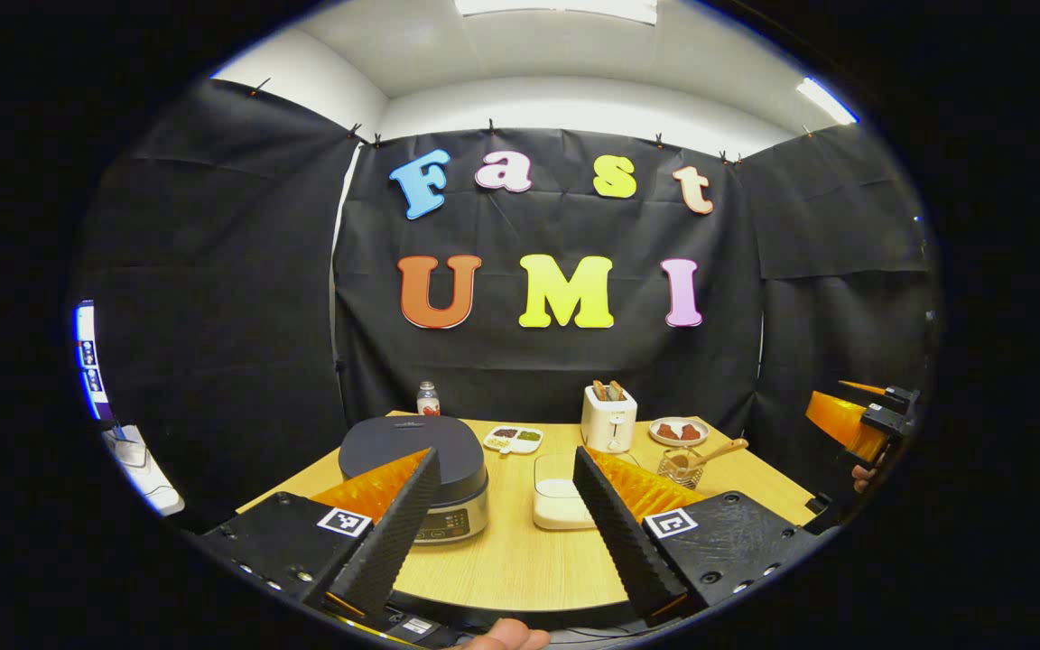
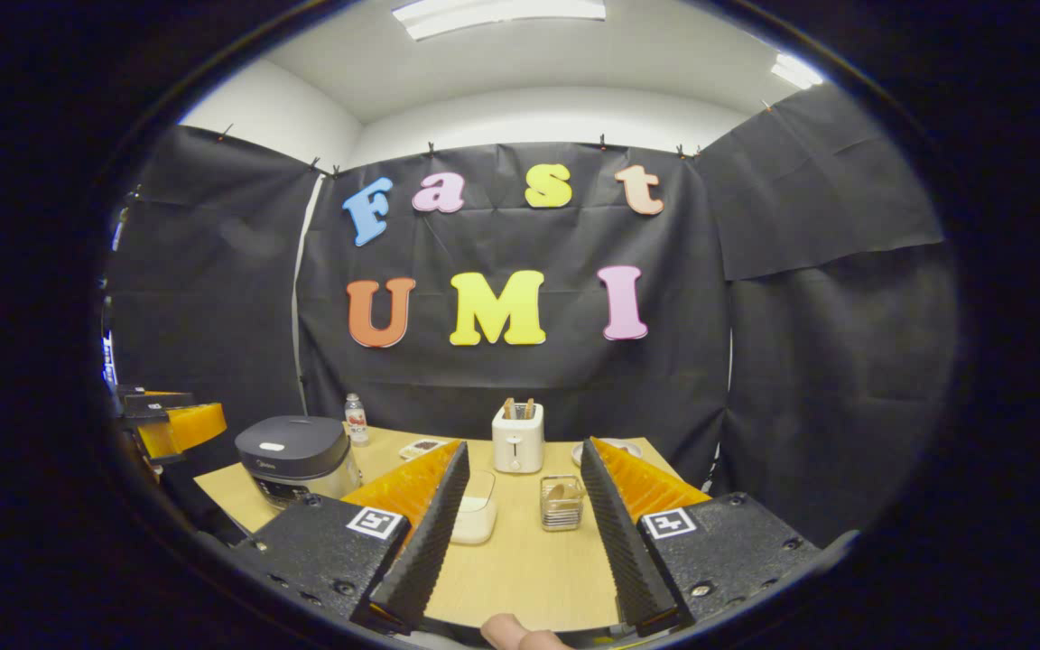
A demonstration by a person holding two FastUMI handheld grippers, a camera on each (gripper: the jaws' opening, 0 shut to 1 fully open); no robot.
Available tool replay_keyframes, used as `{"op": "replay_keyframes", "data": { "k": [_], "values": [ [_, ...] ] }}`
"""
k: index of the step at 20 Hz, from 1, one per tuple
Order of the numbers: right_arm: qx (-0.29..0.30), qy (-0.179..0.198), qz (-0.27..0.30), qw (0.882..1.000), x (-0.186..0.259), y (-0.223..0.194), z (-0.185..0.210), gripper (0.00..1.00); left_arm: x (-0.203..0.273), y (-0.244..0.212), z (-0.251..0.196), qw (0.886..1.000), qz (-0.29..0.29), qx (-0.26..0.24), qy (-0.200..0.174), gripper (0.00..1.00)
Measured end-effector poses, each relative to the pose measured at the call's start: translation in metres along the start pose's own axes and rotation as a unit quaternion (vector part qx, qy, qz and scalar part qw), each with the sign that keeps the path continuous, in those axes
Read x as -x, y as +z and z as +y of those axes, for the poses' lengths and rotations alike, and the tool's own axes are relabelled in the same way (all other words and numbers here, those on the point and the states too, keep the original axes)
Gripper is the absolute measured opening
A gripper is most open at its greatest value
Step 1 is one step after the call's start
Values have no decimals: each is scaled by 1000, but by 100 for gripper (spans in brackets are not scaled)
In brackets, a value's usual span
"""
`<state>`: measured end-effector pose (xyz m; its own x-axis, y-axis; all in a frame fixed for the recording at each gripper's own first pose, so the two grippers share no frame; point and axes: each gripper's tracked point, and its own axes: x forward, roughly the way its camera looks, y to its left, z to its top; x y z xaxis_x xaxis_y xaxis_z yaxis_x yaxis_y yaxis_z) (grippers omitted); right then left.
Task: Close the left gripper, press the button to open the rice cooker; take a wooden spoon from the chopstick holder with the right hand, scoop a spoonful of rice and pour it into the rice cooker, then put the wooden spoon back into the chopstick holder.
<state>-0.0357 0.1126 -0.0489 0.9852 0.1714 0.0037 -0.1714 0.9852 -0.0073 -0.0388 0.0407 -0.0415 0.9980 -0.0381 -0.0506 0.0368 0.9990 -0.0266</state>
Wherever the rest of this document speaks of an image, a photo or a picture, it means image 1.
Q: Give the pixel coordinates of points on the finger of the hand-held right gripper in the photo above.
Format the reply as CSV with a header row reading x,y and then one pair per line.
x,y
901,395
836,420

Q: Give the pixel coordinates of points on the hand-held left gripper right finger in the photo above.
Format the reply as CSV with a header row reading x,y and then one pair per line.
x,y
624,537

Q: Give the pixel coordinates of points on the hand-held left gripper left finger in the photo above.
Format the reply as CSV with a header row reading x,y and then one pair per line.
x,y
389,537

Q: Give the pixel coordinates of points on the clear plastic rice box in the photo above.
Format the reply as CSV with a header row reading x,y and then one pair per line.
x,y
556,507

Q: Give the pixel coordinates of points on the grey silver rice cooker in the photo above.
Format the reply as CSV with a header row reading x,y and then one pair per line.
x,y
412,438

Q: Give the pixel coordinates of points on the wooden spoon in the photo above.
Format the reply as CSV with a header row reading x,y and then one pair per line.
x,y
723,449

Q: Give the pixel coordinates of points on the small white plate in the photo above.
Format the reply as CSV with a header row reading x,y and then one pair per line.
x,y
678,443

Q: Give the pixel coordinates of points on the white toaster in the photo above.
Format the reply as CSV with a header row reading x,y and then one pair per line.
x,y
608,429

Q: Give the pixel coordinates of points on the brown food piece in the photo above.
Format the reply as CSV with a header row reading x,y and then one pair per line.
x,y
691,431
667,431

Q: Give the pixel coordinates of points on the small red label bottle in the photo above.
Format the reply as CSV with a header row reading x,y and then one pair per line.
x,y
428,403

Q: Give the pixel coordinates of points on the toast slice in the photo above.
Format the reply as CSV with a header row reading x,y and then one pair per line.
x,y
617,390
599,391

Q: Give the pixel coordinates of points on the white divided condiment dish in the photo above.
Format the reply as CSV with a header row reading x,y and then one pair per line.
x,y
513,440

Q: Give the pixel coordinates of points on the white side table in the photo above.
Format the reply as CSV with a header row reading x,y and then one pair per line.
x,y
150,478

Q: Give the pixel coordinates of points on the black backdrop cloth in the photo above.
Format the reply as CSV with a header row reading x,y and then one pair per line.
x,y
240,307

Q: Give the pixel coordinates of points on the narrow ceiling light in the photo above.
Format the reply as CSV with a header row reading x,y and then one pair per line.
x,y
827,101

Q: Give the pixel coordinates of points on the computer monitor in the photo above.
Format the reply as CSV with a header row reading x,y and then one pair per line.
x,y
91,370

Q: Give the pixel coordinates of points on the large ceiling light panel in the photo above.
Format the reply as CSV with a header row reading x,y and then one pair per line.
x,y
556,7

